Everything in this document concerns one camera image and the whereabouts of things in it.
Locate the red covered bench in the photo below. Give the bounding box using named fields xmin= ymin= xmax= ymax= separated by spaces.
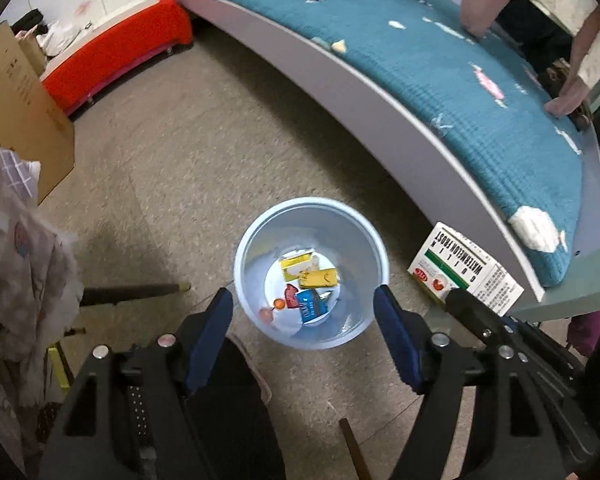
xmin=42 ymin=0 xmax=194 ymax=115

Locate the large brown cardboard box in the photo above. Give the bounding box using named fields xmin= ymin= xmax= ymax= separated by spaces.
xmin=0 ymin=22 xmax=74 ymax=200

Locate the grey checkered table cloth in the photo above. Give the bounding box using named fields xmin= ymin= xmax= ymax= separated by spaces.
xmin=0 ymin=148 xmax=42 ymax=206

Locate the teal quilted bed mattress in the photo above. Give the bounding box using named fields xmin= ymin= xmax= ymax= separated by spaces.
xmin=228 ymin=0 xmax=583 ymax=287

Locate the white green watermelon frost box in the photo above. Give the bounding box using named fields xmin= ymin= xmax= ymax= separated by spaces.
xmin=408 ymin=222 xmax=524 ymax=316

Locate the floral fuzzy blanket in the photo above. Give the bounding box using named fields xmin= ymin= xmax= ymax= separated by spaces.
xmin=0 ymin=198 xmax=84 ymax=477

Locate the light blue trash bin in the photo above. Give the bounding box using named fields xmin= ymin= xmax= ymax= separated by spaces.
xmin=234 ymin=197 xmax=389 ymax=350

